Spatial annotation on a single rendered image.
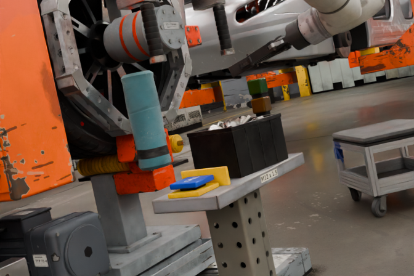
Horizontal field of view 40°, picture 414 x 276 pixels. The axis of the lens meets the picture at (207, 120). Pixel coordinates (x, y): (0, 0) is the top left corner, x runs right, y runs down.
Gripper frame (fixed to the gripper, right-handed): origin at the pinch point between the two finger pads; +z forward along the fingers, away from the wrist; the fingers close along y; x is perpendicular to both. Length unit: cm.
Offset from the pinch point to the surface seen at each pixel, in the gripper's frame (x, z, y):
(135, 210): 24, 54, 1
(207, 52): -58, 123, -234
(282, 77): -48, 201, -564
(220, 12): -18.8, 2.8, -9.9
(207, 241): 43, 47, -18
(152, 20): -17.3, 5.8, 23.6
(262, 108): 13.4, -3.2, 6.7
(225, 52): -7.5, 6.6, -9.1
